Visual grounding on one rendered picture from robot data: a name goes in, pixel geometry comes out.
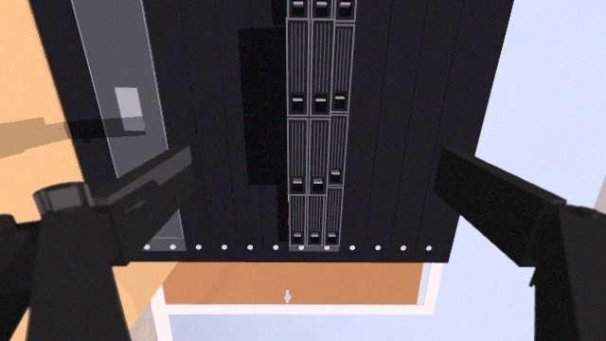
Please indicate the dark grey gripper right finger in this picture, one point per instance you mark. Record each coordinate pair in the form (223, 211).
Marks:
(534, 227)

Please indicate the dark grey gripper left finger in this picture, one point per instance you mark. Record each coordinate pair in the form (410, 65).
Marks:
(69, 285)

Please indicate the tan wooden board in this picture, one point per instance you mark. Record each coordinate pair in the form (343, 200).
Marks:
(36, 147)

